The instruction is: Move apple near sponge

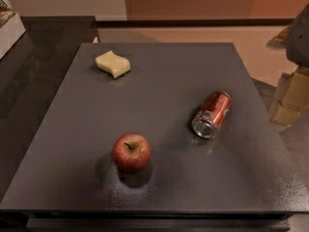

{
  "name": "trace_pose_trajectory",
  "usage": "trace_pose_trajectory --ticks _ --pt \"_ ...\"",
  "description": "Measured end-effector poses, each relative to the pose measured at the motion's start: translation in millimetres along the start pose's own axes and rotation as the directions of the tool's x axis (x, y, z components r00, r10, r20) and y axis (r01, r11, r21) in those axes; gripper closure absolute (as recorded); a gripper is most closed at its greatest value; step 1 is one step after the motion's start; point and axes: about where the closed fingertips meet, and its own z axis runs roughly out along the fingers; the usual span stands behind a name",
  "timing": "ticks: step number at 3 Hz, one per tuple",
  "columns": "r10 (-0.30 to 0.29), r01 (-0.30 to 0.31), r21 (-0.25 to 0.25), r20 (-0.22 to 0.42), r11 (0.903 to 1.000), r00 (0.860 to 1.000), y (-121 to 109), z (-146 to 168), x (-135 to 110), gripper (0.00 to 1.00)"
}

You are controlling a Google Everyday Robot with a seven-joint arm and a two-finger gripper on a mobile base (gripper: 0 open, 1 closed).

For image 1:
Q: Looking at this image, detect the dark side counter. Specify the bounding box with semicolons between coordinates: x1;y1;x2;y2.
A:
0;15;98;200

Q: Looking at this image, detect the red apple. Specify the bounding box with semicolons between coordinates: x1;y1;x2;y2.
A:
112;133;151;173

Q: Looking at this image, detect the white box at left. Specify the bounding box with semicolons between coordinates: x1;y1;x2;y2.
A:
0;14;25;59

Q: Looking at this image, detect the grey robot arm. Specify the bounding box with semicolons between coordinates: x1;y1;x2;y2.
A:
269;4;309;127

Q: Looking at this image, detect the yellow sponge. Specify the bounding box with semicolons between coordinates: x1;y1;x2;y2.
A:
95;50;130;79

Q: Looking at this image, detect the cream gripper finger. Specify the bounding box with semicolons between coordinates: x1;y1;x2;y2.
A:
269;67;309;126

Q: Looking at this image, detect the red soda can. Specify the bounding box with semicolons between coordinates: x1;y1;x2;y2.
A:
191;91;232;139

